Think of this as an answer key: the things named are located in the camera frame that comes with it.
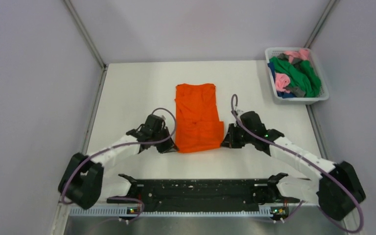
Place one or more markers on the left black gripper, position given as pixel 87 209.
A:
pixel 167 146

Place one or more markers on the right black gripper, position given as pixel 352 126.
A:
pixel 230 141

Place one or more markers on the orange t-shirt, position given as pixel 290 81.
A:
pixel 199 127

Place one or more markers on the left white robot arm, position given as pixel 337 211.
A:
pixel 87 177

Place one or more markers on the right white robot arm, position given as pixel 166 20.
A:
pixel 334 187

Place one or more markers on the blue t-shirt in basket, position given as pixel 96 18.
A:
pixel 279 94

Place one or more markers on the pink t-shirt in basket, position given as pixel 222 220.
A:
pixel 289 76

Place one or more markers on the grey t-shirt in basket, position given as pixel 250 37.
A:
pixel 282 81

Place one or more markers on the white plastic laundry basket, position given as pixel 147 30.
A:
pixel 324 94

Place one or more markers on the green t-shirt in basket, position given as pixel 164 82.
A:
pixel 313 78

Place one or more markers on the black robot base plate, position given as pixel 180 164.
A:
pixel 202 195

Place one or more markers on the grey slotted cable duct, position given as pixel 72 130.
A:
pixel 124 211

